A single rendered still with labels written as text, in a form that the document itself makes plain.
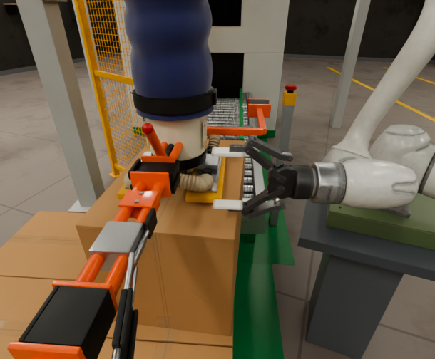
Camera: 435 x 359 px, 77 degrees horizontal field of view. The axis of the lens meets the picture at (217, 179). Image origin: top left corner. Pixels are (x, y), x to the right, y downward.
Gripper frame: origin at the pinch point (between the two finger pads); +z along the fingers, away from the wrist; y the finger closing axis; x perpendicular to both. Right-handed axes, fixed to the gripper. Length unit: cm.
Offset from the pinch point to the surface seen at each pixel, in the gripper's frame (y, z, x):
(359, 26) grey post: -18, -149, 341
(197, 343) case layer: 54, 6, -7
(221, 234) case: 13.4, -1.1, -3.1
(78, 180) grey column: 81, 120, 126
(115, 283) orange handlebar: -1.3, 11.2, -29.5
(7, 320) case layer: 53, 68, -5
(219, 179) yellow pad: 10.7, 0.8, 17.6
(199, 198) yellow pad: 11.0, 5.6, 8.1
